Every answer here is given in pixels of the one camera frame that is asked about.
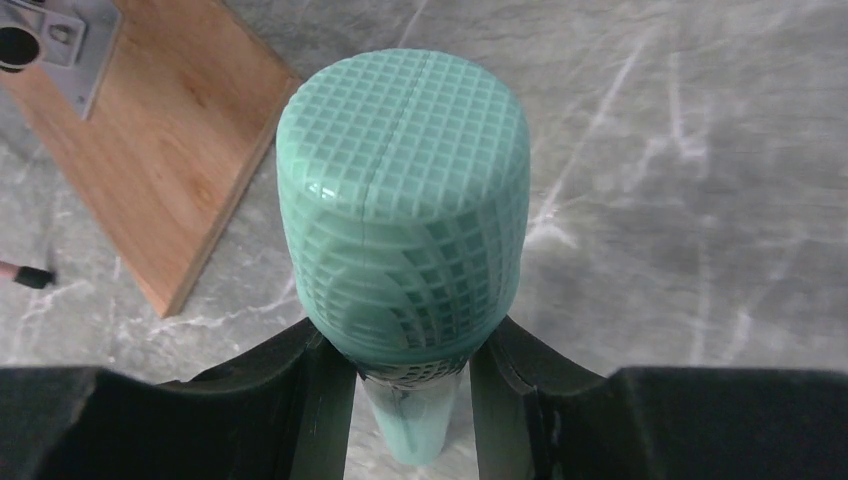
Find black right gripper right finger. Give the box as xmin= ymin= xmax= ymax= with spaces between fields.
xmin=470 ymin=320 xmax=847 ymax=479

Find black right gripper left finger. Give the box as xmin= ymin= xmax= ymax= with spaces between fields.
xmin=1 ymin=320 xmax=356 ymax=479

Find green microphone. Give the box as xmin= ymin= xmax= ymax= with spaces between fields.
xmin=276 ymin=48 xmax=530 ymax=466

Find pink music stand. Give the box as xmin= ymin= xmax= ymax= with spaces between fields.
xmin=1 ymin=261 xmax=56 ymax=290

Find wooden board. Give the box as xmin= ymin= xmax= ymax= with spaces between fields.
xmin=1 ymin=1 xmax=300 ymax=318

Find metal bracket under unit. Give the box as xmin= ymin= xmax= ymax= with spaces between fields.
xmin=1 ymin=0 xmax=123 ymax=120

